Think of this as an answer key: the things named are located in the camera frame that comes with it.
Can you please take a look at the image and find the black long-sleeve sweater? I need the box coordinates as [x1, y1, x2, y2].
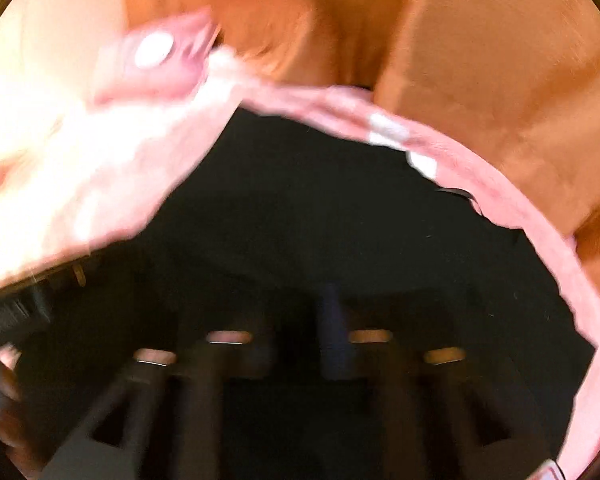
[16, 110, 594, 479]

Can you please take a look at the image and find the pink fleece blanket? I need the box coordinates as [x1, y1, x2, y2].
[0, 48, 600, 479]

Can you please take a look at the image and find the pink pillow with white button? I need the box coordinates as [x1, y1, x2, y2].
[92, 8, 219, 105]

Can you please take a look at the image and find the orange curtain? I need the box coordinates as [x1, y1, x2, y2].
[124, 0, 600, 291]

